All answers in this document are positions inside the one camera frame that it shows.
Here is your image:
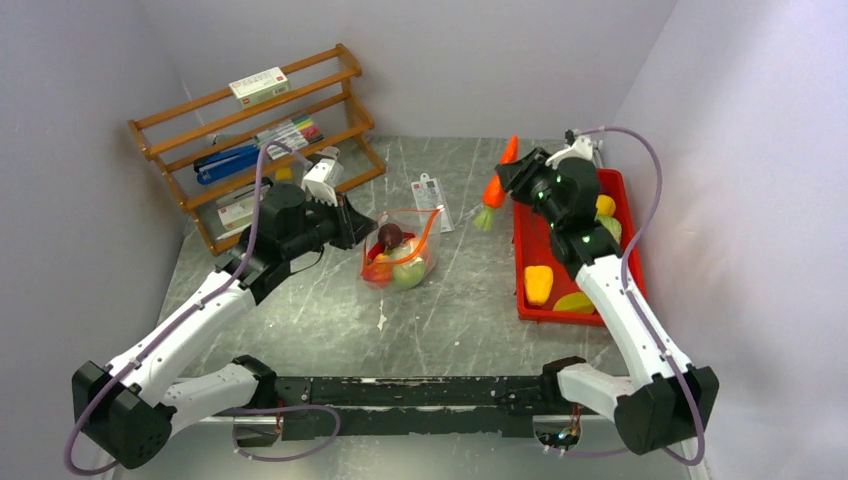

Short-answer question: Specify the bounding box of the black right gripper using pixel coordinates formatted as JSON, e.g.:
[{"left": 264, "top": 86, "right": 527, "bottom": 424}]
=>
[{"left": 495, "top": 147, "right": 562, "bottom": 230}]

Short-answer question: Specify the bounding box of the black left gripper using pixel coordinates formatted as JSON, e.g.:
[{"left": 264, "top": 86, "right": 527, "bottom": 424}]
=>
[{"left": 284, "top": 189, "right": 378, "bottom": 260}]

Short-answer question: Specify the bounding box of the orange carrot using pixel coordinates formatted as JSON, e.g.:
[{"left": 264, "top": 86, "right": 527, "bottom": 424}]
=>
[{"left": 474, "top": 135, "right": 519, "bottom": 232}]

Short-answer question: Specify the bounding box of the red apple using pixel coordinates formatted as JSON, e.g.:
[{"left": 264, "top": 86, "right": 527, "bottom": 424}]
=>
[{"left": 362, "top": 261, "right": 393, "bottom": 288}]

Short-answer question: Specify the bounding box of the dark purple passion fruit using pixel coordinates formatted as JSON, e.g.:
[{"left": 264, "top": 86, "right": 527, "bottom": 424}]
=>
[{"left": 378, "top": 223, "right": 405, "bottom": 250}]

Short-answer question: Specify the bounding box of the clear zip bag orange zipper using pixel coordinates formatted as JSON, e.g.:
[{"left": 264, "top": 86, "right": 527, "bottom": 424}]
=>
[{"left": 358, "top": 209, "right": 441, "bottom": 292}]

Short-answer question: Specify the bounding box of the green cabbage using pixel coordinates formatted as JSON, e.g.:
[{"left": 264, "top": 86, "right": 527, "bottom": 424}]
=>
[
  {"left": 597, "top": 215, "right": 623, "bottom": 244},
  {"left": 391, "top": 256, "right": 427, "bottom": 290}
]

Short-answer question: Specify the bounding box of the orange peach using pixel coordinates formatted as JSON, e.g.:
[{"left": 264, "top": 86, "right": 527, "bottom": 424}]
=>
[{"left": 391, "top": 237, "right": 429, "bottom": 263}]

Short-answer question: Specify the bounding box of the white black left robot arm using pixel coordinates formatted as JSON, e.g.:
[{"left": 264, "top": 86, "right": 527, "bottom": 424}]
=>
[{"left": 71, "top": 184, "right": 378, "bottom": 469}]

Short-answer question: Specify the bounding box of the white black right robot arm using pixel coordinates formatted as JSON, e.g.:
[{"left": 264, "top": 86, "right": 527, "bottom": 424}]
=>
[{"left": 495, "top": 148, "right": 719, "bottom": 455}]

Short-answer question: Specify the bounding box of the yellow squash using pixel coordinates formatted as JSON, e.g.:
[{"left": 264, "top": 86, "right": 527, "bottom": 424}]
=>
[{"left": 596, "top": 194, "right": 617, "bottom": 217}]

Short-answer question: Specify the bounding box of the green white staples box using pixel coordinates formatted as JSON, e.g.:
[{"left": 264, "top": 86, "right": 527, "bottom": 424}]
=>
[{"left": 216, "top": 197, "right": 254, "bottom": 232}]

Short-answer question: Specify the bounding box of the yellow grey eraser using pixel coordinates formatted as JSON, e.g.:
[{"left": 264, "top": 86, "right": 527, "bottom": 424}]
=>
[{"left": 274, "top": 167, "right": 294, "bottom": 182}]

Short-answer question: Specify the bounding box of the black white stapler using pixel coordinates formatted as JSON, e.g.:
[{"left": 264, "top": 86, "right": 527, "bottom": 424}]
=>
[{"left": 215, "top": 177, "right": 274, "bottom": 208}]

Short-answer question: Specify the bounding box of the red plastic bin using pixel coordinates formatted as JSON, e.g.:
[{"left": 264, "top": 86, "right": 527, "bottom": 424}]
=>
[{"left": 513, "top": 168, "right": 637, "bottom": 327}]

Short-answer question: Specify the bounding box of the marker pen set pack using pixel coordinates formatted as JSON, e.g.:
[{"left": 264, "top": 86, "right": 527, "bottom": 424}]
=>
[{"left": 254, "top": 114, "right": 324, "bottom": 150}]

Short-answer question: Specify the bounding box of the blue hole punch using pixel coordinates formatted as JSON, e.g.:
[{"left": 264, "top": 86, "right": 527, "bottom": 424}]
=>
[{"left": 193, "top": 145, "right": 260, "bottom": 185}]

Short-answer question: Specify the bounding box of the wooden three-tier shelf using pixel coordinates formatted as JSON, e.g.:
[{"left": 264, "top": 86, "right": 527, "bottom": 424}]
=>
[{"left": 127, "top": 43, "right": 387, "bottom": 256}]

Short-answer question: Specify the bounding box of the yellow green mango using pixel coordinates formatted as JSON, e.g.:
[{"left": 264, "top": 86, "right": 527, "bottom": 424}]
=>
[{"left": 552, "top": 292, "right": 596, "bottom": 315}]

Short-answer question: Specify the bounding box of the ruler set clear package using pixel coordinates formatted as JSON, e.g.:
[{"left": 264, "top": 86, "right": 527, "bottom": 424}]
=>
[{"left": 411, "top": 173, "right": 455, "bottom": 233}]

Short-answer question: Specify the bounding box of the white box on top shelf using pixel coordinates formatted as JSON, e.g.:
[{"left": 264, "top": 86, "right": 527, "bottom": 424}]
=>
[{"left": 228, "top": 67, "right": 291, "bottom": 109}]

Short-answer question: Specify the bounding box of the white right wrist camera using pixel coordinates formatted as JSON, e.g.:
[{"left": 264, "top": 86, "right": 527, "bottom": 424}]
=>
[{"left": 545, "top": 130, "right": 595, "bottom": 170}]

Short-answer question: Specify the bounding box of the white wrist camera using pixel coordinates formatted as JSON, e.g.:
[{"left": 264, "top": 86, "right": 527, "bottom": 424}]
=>
[
  {"left": 545, "top": 130, "right": 595, "bottom": 170},
  {"left": 301, "top": 158, "right": 344, "bottom": 207}
]

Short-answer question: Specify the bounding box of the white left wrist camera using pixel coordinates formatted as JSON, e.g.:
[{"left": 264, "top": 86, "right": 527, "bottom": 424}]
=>
[{"left": 301, "top": 158, "right": 344, "bottom": 207}]

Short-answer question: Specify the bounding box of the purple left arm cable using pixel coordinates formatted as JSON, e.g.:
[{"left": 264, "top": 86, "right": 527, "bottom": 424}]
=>
[{"left": 62, "top": 140, "right": 342, "bottom": 477}]

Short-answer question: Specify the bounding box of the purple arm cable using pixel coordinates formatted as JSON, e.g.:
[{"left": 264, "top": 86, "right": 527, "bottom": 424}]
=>
[
  {"left": 543, "top": 125, "right": 708, "bottom": 468},
  {"left": 62, "top": 140, "right": 342, "bottom": 477}
]

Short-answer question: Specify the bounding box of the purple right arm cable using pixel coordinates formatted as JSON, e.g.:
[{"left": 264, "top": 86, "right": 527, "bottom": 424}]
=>
[{"left": 543, "top": 125, "right": 708, "bottom": 468}]

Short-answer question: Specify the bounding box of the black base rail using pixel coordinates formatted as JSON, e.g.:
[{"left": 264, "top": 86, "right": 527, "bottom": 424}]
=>
[{"left": 226, "top": 374, "right": 590, "bottom": 440}]

